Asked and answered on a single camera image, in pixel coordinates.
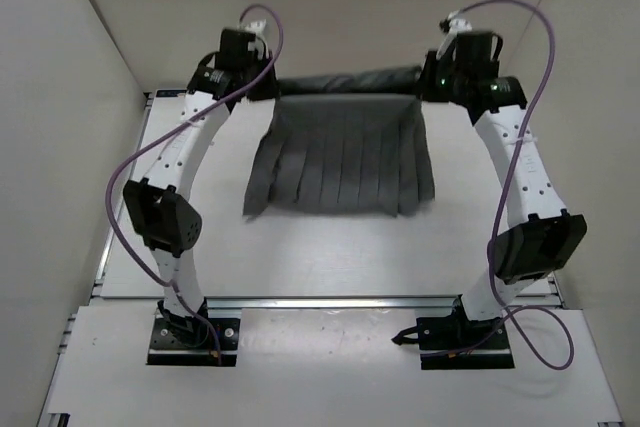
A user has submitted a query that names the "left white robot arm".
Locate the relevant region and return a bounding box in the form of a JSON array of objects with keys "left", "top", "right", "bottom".
[{"left": 123, "top": 20, "right": 272, "bottom": 345}]

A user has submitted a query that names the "aluminium rail profile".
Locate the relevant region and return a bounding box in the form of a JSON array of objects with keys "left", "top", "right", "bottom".
[{"left": 207, "top": 296, "right": 454, "bottom": 310}]

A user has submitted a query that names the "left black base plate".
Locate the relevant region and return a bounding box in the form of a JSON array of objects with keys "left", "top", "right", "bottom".
[{"left": 146, "top": 309, "right": 241, "bottom": 367}]

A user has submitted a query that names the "grey pleated skirt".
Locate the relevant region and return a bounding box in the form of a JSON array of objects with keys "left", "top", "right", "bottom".
[{"left": 243, "top": 65, "right": 436, "bottom": 217}]

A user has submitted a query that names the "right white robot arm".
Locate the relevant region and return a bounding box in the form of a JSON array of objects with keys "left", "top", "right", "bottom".
[{"left": 419, "top": 13, "right": 587, "bottom": 348}]

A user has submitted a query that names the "left blue table label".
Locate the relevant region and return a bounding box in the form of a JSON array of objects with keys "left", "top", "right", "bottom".
[{"left": 155, "top": 89, "right": 186, "bottom": 98}]

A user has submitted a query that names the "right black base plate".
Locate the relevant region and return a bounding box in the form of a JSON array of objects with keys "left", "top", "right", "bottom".
[{"left": 391, "top": 309, "right": 515, "bottom": 371}]

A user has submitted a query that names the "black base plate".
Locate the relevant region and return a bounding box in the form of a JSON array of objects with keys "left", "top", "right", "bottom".
[
  {"left": 146, "top": 309, "right": 241, "bottom": 367},
  {"left": 391, "top": 309, "right": 515, "bottom": 371}
]

